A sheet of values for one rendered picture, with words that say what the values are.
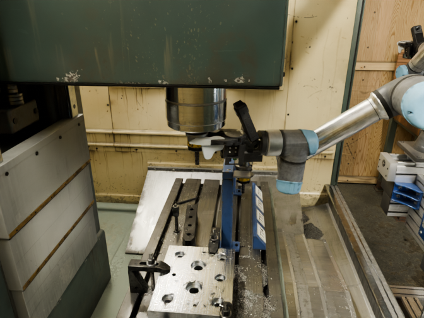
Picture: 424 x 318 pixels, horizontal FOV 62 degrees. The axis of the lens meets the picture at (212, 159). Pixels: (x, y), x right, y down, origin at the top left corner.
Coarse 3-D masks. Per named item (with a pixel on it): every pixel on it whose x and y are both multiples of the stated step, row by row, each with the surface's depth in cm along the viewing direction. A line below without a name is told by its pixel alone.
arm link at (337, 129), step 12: (372, 96) 104; (384, 96) 101; (360, 108) 105; (372, 108) 103; (384, 108) 102; (336, 120) 108; (348, 120) 106; (360, 120) 105; (372, 120) 105; (324, 132) 109; (336, 132) 107; (348, 132) 107; (324, 144) 109; (276, 156) 116; (312, 156) 113
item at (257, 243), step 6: (252, 186) 170; (252, 192) 164; (252, 198) 159; (258, 198) 163; (252, 204) 154; (252, 210) 150; (252, 216) 148; (252, 222) 145; (258, 222) 144; (252, 228) 142; (252, 234) 140; (252, 240) 138; (258, 240) 133; (252, 246) 136; (258, 246) 134; (264, 246) 134
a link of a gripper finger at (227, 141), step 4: (212, 140) 91; (216, 140) 91; (220, 140) 91; (224, 140) 91; (228, 140) 92; (232, 140) 92; (236, 140) 93; (212, 144) 92; (216, 144) 92; (220, 144) 92; (224, 144) 92; (228, 144) 92; (232, 144) 93
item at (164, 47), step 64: (0, 0) 74; (64, 0) 73; (128, 0) 72; (192, 0) 70; (256, 0) 69; (0, 64) 79; (64, 64) 78; (128, 64) 77; (192, 64) 75; (256, 64) 74
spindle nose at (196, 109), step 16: (176, 96) 84; (192, 96) 83; (208, 96) 83; (224, 96) 87; (176, 112) 86; (192, 112) 84; (208, 112) 85; (224, 112) 89; (176, 128) 88; (192, 128) 86; (208, 128) 87
